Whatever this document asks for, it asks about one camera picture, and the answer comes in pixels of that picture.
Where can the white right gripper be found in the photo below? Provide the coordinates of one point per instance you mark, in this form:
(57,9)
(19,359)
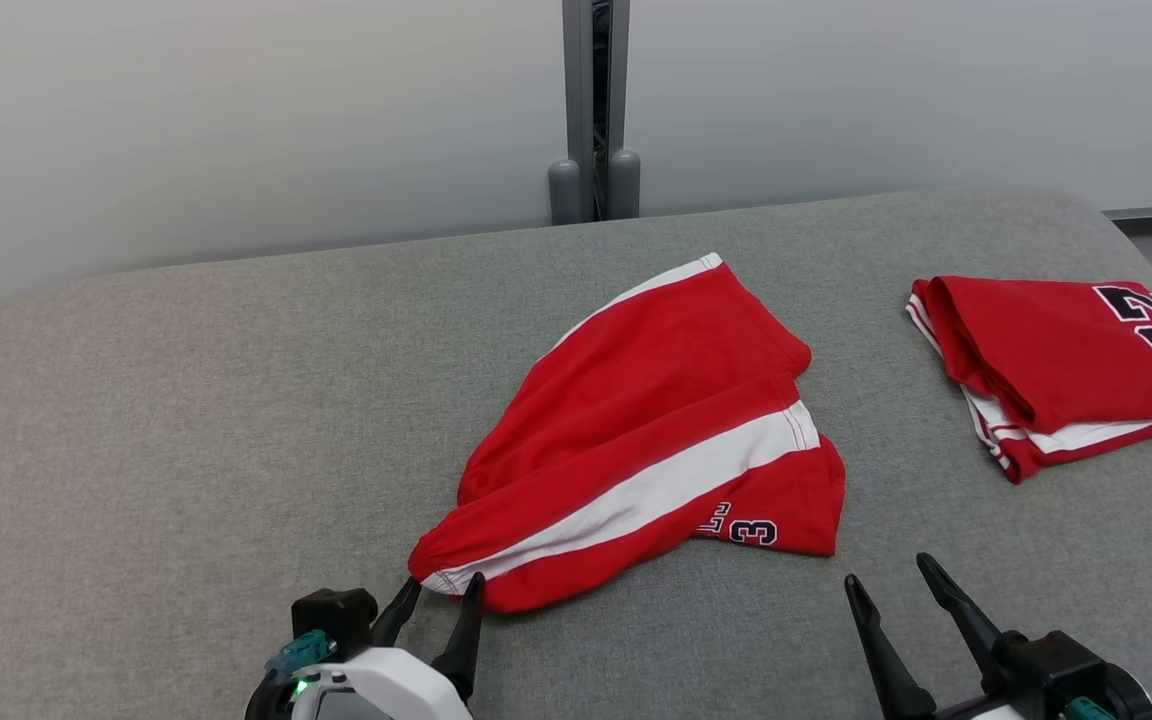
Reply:
(976,710)

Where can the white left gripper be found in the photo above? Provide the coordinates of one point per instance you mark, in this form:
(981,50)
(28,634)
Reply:
(386,690)

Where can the red white basketball jersey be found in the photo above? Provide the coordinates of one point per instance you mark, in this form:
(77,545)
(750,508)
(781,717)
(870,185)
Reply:
(1046,350)

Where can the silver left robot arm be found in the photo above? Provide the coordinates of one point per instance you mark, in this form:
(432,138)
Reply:
(266,705)

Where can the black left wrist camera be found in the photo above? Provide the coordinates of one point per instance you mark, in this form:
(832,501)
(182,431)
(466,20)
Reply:
(331,615)

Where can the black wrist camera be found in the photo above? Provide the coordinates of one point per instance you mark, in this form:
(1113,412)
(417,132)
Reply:
(1051,670)
(331,615)

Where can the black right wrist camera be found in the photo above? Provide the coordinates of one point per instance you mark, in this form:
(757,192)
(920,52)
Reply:
(1051,670)

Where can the grey cylindrical post bumper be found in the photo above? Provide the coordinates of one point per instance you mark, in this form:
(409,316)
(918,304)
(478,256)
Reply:
(624,185)
(564,195)

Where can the grey metal partition post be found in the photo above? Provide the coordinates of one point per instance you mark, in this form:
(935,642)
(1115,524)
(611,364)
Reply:
(578,90)

